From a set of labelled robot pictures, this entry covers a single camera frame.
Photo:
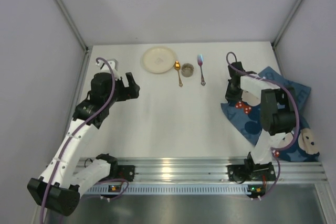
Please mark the gold spoon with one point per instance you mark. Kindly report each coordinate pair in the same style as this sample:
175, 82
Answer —
177, 67

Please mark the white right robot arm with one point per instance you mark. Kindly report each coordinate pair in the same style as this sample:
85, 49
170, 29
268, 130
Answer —
279, 115

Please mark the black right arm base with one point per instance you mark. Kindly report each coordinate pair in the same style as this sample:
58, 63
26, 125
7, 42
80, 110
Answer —
242, 173

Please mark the aluminium mounting rail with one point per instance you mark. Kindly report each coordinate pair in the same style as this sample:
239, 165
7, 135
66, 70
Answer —
214, 170

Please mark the aluminium frame post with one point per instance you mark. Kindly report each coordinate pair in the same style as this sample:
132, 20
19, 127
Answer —
69, 20
285, 25

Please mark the perforated cable duct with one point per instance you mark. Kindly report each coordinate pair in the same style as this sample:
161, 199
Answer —
183, 189

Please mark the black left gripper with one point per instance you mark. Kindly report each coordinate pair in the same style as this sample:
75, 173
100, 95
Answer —
126, 87

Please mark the iridescent fork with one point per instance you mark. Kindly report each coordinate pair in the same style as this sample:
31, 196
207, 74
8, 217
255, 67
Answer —
200, 63

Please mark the left aluminium frame post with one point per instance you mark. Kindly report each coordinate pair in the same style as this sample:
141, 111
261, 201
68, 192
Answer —
69, 20

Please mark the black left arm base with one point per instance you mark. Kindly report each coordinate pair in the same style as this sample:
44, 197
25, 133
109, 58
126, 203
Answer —
126, 172

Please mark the right aluminium frame post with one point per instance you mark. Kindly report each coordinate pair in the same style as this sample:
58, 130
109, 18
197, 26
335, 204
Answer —
285, 25

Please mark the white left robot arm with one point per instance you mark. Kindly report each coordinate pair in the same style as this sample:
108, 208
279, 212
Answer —
58, 188

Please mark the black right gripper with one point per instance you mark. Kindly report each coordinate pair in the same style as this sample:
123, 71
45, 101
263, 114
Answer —
231, 87

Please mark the cream round plate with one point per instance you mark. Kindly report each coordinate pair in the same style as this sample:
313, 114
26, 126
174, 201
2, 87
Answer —
159, 59

